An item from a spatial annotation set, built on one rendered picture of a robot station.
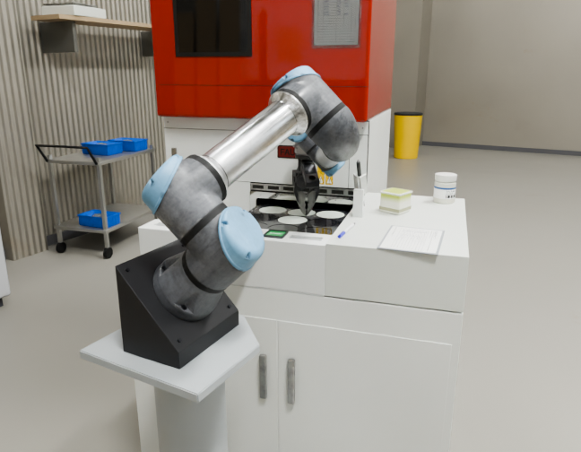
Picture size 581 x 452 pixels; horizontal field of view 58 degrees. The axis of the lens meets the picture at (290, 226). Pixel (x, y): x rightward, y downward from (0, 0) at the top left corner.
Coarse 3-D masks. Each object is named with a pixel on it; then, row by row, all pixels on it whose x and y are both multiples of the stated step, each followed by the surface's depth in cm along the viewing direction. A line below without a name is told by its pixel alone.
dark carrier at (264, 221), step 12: (264, 204) 198; (264, 216) 183; (276, 216) 183; (300, 216) 183; (312, 216) 183; (264, 228) 169; (276, 228) 169; (288, 228) 169; (300, 228) 169; (312, 228) 169; (324, 228) 169; (336, 228) 169
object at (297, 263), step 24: (144, 240) 149; (168, 240) 147; (264, 240) 138; (288, 240) 137; (312, 240) 137; (264, 264) 140; (288, 264) 138; (312, 264) 136; (288, 288) 140; (312, 288) 138
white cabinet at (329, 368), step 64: (256, 320) 145; (320, 320) 140; (384, 320) 134; (448, 320) 129; (256, 384) 151; (320, 384) 145; (384, 384) 139; (448, 384) 134; (256, 448) 158; (320, 448) 151; (384, 448) 145; (448, 448) 139
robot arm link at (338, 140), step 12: (348, 108) 125; (336, 120) 121; (348, 120) 122; (324, 132) 122; (336, 132) 121; (348, 132) 123; (324, 144) 124; (336, 144) 124; (348, 144) 125; (312, 156) 164; (324, 156) 143; (336, 156) 128; (348, 156) 129; (324, 168) 163; (336, 168) 162
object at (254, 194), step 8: (256, 192) 202; (264, 192) 201; (272, 192) 200; (280, 192) 200; (256, 200) 204; (296, 200) 198; (320, 200) 195; (328, 200) 194; (336, 200) 193; (344, 200) 192; (352, 200) 192
